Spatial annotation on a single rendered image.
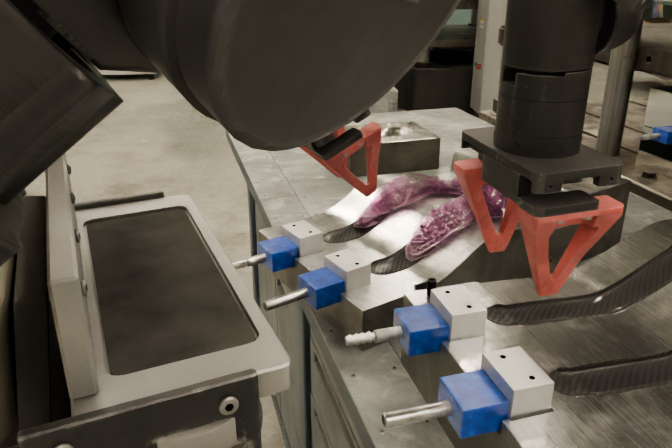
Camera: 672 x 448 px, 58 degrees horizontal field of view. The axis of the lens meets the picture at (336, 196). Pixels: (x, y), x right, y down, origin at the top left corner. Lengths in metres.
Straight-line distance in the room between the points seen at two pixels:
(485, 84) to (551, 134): 4.41
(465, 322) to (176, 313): 0.31
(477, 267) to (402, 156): 0.53
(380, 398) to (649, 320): 0.28
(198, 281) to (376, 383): 0.34
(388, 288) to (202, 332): 0.43
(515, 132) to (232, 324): 0.22
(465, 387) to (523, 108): 0.23
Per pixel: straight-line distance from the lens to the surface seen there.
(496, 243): 0.50
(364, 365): 0.70
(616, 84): 1.54
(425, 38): 0.16
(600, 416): 0.54
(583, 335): 0.64
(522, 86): 0.41
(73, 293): 0.28
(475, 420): 0.51
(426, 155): 1.30
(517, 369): 0.52
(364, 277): 0.73
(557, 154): 0.42
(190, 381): 0.30
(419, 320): 0.59
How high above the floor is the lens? 1.22
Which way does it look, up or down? 21 degrees down
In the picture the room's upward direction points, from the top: straight up
